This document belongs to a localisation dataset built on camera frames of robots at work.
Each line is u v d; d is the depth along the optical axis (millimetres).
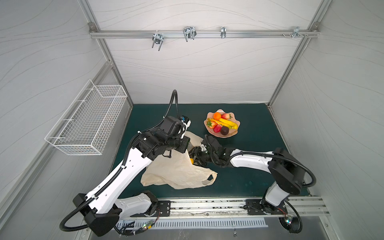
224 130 985
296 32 764
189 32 765
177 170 675
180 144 584
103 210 367
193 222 703
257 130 1064
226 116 1043
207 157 707
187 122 613
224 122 1064
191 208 752
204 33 772
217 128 1013
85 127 680
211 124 1011
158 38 794
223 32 783
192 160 767
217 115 1045
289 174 453
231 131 1007
